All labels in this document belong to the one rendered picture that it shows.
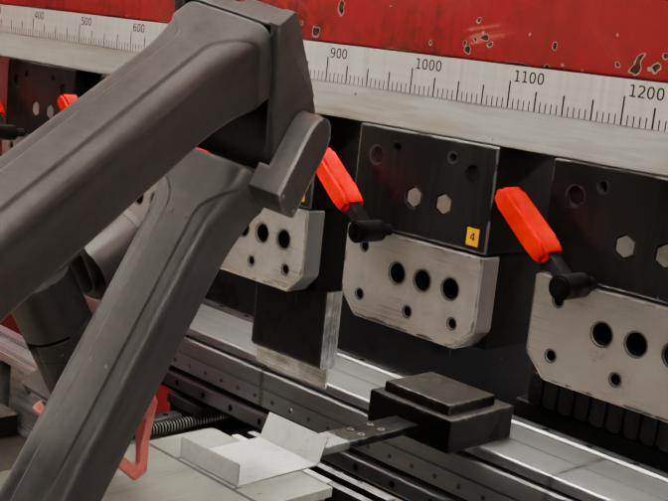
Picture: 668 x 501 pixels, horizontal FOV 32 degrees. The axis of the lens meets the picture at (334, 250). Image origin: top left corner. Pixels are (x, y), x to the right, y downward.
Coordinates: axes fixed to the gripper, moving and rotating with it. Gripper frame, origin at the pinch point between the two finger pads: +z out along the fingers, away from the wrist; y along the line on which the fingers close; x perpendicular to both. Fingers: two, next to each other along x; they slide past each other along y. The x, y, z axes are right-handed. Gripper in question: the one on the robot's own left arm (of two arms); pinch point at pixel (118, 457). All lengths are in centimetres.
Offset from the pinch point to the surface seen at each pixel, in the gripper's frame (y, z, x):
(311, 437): -3.0, 10.5, -17.5
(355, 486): -10.1, 12.2, -15.8
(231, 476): -4.2, 6.4, -7.2
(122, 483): 0.8, 3.2, 0.4
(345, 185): -12.4, -17.2, -22.8
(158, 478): 0.2, 4.8, -2.6
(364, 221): -15.1, -15.1, -21.5
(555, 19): -28, -29, -33
